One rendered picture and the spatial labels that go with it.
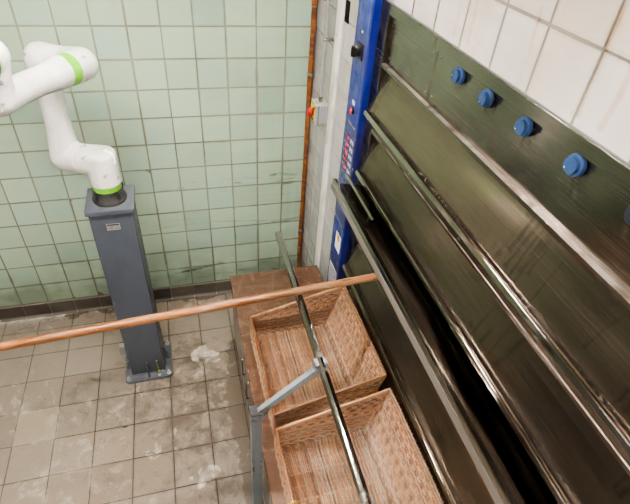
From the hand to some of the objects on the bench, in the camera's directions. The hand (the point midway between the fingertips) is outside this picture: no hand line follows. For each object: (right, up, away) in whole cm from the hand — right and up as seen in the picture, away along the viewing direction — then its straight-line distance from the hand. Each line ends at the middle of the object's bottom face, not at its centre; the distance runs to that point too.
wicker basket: (+83, -92, +113) cm, 168 cm away
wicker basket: (+99, -130, +69) cm, 178 cm away
